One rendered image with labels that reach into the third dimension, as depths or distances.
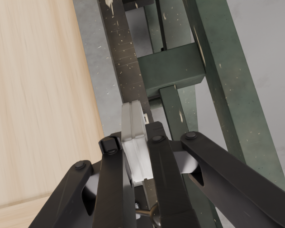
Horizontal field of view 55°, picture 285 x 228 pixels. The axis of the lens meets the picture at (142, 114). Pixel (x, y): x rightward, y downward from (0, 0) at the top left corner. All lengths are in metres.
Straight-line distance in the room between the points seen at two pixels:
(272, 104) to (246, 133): 2.28
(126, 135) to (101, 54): 0.42
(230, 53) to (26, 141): 0.44
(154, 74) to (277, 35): 1.73
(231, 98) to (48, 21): 0.42
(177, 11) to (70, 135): 0.54
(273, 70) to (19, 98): 2.13
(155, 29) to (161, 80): 1.05
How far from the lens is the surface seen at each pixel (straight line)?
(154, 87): 0.62
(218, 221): 1.47
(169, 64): 0.63
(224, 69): 0.55
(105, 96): 0.54
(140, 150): 0.16
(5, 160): 0.63
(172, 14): 0.93
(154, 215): 0.42
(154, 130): 0.18
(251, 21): 2.10
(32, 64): 0.64
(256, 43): 2.23
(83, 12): 0.62
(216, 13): 0.59
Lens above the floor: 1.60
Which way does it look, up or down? 43 degrees down
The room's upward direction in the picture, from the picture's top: 167 degrees clockwise
